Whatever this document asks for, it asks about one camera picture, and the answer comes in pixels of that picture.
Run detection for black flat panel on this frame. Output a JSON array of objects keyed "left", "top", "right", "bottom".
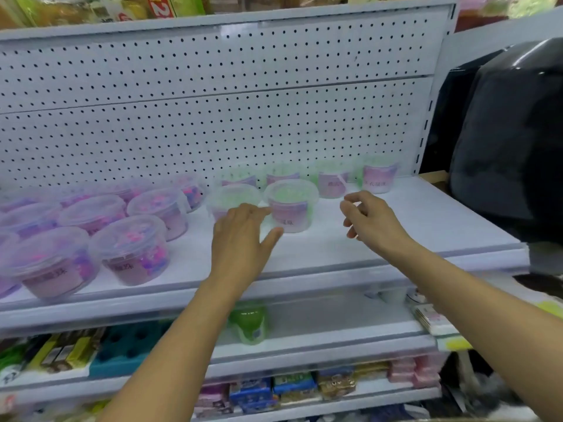
[{"left": 420, "top": 48, "right": 506, "bottom": 174}]

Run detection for brown printed packet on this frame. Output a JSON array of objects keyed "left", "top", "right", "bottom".
[{"left": 317, "top": 369, "right": 358, "bottom": 399}]

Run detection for row of yellow snack packets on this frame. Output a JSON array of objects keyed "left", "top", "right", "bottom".
[{"left": 0, "top": 0, "right": 207, "bottom": 30}]

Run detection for pink and purple packet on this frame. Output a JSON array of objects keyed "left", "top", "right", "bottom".
[{"left": 195, "top": 384, "right": 232, "bottom": 419}]

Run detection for stack of white boxes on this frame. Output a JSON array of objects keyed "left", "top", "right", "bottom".
[{"left": 410, "top": 302, "right": 459, "bottom": 337}]

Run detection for person's right forearm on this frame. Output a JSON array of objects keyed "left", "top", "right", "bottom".
[{"left": 379, "top": 239, "right": 563, "bottom": 422}]

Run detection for stack of pink packets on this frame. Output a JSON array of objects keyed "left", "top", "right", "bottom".
[{"left": 389, "top": 352, "right": 441, "bottom": 388}]

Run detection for white pegboard shelf unit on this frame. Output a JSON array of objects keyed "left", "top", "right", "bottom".
[{"left": 0, "top": 0, "right": 531, "bottom": 422}]

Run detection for person's right hand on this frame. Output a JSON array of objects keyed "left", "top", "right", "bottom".
[{"left": 340, "top": 190, "right": 415, "bottom": 256}]

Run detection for blue and green packet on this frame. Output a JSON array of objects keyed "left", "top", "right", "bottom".
[{"left": 273, "top": 371, "right": 318, "bottom": 406}]

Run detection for black shiny bulky bag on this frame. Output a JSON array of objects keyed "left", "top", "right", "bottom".
[{"left": 449, "top": 37, "right": 563, "bottom": 247}]

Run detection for teal moulded tray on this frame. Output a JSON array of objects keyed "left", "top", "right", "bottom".
[{"left": 89, "top": 320, "right": 173, "bottom": 379}]

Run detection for yellow and black packets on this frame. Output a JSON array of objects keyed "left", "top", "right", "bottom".
[{"left": 26, "top": 327, "right": 107, "bottom": 375}]

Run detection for group of green bead tubs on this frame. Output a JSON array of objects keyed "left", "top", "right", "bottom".
[{"left": 206, "top": 154, "right": 400, "bottom": 234}]

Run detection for green plastic bottle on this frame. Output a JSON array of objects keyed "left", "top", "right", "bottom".
[{"left": 228, "top": 303, "right": 268, "bottom": 346}]

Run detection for blue printed packet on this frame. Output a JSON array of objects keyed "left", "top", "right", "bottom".
[{"left": 228, "top": 377, "right": 279, "bottom": 414}]

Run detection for yellow shelf tag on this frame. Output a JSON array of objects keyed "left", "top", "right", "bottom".
[{"left": 436, "top": 336, "right": 474, "bottom": 352}]

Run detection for yellow flat packet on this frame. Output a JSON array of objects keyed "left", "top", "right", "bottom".
[{"left": 354, "top": 361, "right": 391, "bottom": 381}]

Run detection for person's left hand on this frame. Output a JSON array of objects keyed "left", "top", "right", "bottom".
[{"left": 211, "top": 203, "right": 285, "bottom": 287}]

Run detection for red and green goods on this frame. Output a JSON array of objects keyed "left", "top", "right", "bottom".
[{"left": 455, "top": 0, "right": 563, "bottom": 32}]

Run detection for person's left forearm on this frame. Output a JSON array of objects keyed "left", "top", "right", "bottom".
[{"left": 96, "top": 270, "right": 261, "bottom": 422}]

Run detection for group of purple bead tubs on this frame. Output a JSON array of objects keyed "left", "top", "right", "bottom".
[{"left": 0, "top": 173, "right": 207, "bottom": 301}]

